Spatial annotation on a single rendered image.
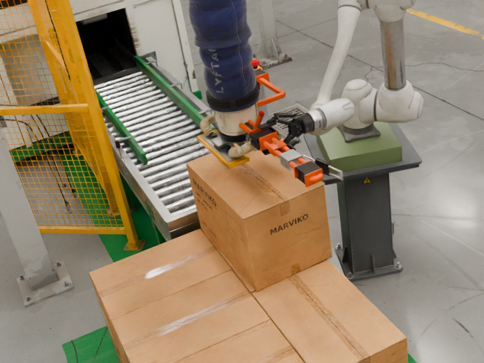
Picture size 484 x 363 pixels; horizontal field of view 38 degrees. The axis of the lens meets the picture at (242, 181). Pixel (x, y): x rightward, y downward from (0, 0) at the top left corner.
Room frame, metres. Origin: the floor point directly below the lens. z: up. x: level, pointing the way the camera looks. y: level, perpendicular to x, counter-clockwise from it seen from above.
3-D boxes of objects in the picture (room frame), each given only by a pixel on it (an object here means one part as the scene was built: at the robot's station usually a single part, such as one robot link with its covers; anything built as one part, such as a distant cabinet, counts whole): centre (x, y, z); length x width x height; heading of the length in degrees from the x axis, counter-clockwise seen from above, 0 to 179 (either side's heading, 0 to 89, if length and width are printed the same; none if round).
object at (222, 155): (2.69, 0.06, 1.13); 0.34 x 0.10 x 0.05; 21
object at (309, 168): (2.17, -0.24, 1.23); 0.08 x 0.07 x 0.05; 21
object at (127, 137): (4.43, 0.85, 0.60); 1.60 x 0.10 x 0.09; 20
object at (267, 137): (2.50, -0.12, 1.23); 0.10 x 0.08 x 0.06; 111
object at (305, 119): (2.54, -0.27, 1.23); 0.09 x 0.07 x 0.08; 111
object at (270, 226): (2.73, -0.05, 0.74); 0.60 x 0.40 x 0.40; 22
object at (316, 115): (2.57, -0.34, 1.23); 0.09 x 0.06 x 0.09; 21
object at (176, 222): (3.08, 0.09, 0.58); 0.70 x 0.03 x 0.06; 110
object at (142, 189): (4.08, 0.79, 0.50); 2.31 x 0.05 x 0.19; 20
